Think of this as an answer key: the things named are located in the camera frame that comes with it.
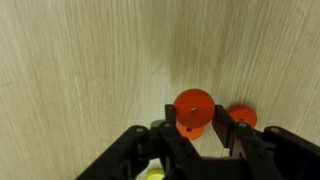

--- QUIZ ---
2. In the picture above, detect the yellow wooden block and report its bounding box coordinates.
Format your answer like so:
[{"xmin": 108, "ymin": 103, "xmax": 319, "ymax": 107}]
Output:
[{"xmin": 145, "ymin": 167, "xmax": 167, "ymax": 180}]

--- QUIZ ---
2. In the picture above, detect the orange wooden disc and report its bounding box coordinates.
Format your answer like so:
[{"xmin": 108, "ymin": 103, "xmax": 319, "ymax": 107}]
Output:
[
  {"xmin": 175, "ymin": 121, "xmax": 206, "ymax": 142},
  {"xmin": 227, "ymin": 104, "xmax": 259, "ymax": 129},
  {"xmin": 173, "ymin": 88, "xmax": 216, "ymax": 129}
]

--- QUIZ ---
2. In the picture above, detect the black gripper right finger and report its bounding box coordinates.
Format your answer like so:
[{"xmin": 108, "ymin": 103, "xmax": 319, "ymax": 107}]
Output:
[{"xmin": 212, "ymin": 104, "xmax": 320, "ymax": 180}]

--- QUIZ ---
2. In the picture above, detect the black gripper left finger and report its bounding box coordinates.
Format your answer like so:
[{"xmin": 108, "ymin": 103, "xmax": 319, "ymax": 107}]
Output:
[{"xmin": 74, "ymin": 103, "xmax": 204, "ymax": 180}]

